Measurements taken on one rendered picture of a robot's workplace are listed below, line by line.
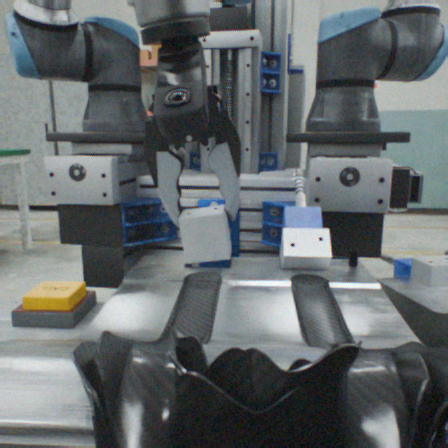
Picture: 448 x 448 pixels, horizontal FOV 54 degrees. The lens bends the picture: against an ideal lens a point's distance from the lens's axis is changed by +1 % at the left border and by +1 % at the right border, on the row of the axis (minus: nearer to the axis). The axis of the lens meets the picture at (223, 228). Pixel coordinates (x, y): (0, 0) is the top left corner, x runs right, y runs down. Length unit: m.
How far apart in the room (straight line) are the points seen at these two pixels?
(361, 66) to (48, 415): 0.83
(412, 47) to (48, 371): 0.90
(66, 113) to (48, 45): 5.08
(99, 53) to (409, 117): 5.24
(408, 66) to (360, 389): 0.83
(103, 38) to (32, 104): 5.26
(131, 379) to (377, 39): 0.82
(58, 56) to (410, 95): 5.31
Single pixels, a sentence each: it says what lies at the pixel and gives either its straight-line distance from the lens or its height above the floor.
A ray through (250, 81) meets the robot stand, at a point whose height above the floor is 1.15.
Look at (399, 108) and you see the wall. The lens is 5.96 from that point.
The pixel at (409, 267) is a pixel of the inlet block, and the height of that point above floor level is 0.87.
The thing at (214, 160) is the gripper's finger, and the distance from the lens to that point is 0.47.
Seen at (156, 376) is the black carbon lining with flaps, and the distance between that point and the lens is 0.24.
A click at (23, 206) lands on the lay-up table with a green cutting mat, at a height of 0.40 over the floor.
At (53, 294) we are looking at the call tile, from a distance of 0.60.
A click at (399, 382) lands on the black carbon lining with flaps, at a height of 0.92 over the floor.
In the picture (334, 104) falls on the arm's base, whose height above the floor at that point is 1.09.
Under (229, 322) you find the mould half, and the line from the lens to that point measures 0.37.
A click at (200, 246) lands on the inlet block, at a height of 0.91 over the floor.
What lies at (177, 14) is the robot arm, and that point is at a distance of 0.46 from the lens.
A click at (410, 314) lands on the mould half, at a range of 0.55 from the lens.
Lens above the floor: 1.04
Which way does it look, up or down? 12 degrees down
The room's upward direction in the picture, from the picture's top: straight up
